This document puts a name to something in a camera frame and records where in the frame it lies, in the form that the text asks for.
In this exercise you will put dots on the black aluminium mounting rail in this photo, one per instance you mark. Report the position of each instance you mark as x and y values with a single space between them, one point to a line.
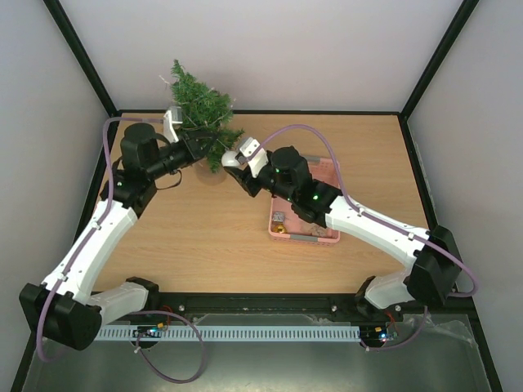
333 307

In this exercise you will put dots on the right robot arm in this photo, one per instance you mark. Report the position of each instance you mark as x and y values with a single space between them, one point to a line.
428 275

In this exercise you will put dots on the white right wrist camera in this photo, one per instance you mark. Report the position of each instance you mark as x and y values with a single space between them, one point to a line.
252 154

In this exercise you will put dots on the silver glitter gift ornament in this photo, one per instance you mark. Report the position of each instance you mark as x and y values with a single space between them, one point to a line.
278 216

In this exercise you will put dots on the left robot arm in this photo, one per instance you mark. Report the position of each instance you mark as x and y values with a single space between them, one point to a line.
63 307

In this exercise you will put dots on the round wooden tree base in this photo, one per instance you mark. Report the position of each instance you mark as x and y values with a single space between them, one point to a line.
206 176

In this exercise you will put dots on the small green christmas tree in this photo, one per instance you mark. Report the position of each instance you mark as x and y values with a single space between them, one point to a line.
214 158

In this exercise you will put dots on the white ball ornament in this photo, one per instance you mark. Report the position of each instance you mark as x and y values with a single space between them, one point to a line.
230 159

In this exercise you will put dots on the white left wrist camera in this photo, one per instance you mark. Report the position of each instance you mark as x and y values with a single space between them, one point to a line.
172 120

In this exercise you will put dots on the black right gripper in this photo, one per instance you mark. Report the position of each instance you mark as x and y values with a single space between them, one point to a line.
249 180

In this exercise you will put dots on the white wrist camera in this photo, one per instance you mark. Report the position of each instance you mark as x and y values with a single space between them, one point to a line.
172 120
252 154

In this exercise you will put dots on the black enclosure frame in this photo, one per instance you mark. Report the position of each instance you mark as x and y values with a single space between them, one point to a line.
460 18

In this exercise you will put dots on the light blue cable duct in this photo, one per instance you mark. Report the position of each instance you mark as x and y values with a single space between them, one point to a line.
232 333

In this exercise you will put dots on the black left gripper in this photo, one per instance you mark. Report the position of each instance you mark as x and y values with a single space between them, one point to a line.
192 149

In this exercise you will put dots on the clear wire fairy lights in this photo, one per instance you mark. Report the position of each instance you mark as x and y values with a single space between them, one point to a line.
202 106

